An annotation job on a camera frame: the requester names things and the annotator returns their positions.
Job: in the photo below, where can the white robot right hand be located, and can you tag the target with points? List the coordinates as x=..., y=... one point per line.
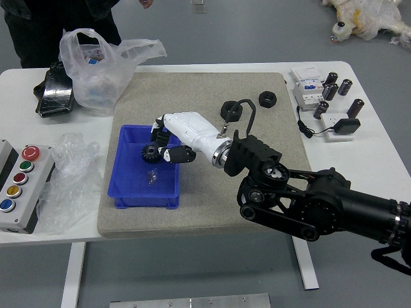
x=192, y=128

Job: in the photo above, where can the large black gear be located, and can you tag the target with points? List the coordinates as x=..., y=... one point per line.
x=148, y=154

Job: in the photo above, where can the blue plastic box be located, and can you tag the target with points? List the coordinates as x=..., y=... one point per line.
x=135, y=183

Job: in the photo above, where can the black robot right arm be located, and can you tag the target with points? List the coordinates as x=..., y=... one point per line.
x=321, y=202

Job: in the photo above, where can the large black hex nut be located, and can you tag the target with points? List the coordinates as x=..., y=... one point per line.
x=229, y=110

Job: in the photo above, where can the small black hex nut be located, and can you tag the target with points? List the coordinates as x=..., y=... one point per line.
x=268, y=99

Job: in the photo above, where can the grey push-button control box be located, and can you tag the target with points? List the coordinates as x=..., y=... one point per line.
x=25, y=192

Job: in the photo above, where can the small metal screw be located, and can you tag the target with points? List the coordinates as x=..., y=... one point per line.
x=151, y=177

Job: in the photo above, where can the grey-brown mat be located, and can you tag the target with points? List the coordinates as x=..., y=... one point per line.
x=199, y=199

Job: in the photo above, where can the translucent printed plastic bag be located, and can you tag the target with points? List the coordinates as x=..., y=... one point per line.
x=93, y=86

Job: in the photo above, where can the grey floor outlet cover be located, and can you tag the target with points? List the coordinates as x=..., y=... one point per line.
x=198, y=8

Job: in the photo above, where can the white circuit breaker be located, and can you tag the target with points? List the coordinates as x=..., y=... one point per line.
x=306, y=86

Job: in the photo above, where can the black cylindrical capacitor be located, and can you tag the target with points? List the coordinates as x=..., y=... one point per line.
x=321, y=110
x=330, y=91
x=345, y=87
x=331, y=79
x=355, y=108

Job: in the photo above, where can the crumpled clear plastic wrap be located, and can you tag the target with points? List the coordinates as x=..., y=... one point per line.
x=70, y=179

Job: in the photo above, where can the person's hand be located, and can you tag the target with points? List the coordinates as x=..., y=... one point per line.
x=146, y=3

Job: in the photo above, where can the white power socket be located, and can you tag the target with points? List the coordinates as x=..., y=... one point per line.
x=332, y=119

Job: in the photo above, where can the black wrapped tray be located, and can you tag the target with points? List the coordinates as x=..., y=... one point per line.
x=54, y=94

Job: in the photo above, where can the silver metal plate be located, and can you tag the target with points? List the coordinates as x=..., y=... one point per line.
x=189, y=301

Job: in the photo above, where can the white table leg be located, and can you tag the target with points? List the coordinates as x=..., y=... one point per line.
x=306, y=266
x=72, y=276

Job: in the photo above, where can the person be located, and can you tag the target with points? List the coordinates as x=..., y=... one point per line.
x=38, y=29

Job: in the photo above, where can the plastic-wrapped plush toy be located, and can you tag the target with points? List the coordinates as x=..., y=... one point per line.
x=363, y=19

